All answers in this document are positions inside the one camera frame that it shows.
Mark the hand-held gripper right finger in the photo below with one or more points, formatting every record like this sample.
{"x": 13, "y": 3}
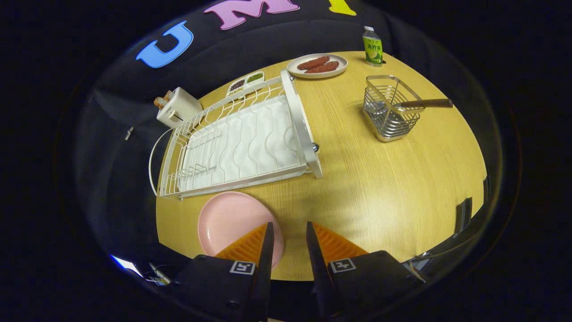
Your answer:
{"x": 319, "y": 273}

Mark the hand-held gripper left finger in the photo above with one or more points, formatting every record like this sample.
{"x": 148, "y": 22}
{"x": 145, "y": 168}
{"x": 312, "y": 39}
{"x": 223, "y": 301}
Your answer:
{"x": 267, "y": 268}

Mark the pink plate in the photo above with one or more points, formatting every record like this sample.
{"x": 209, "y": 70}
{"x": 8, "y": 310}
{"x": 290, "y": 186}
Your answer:
{"x": 228, "y": 219}

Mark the white plate with meat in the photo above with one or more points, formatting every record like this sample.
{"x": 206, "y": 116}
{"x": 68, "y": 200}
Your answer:
{"x": 292, "y": 68}

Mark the white toaster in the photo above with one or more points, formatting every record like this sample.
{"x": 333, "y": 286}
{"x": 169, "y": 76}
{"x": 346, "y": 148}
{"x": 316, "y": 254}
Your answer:
{"x": 181, "y": 107}

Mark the white divided bean tray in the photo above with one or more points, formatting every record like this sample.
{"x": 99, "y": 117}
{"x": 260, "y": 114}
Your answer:
{"x": 245, "y": 82}

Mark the silver cloth clip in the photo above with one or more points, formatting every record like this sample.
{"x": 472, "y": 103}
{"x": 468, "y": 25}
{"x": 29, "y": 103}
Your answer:
{"x": 128, "y": 133}

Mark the toasted bread slice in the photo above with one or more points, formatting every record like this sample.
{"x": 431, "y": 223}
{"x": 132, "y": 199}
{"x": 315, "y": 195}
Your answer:
{"x": 158, "y": 103}
{"x": 168, "y": 95}

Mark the brown meat piece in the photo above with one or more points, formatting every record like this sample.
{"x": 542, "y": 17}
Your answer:
{"x": 313, "y": 62}
{"x": 324, "y": 68}

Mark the black backdrop cloth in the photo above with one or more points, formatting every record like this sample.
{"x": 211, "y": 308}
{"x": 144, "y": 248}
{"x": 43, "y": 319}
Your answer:
{"x": 125, "y": 112}

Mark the green label drink bottle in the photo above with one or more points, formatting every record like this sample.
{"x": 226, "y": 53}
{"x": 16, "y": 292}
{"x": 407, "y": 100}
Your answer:
{"x": 372, "y": 49}

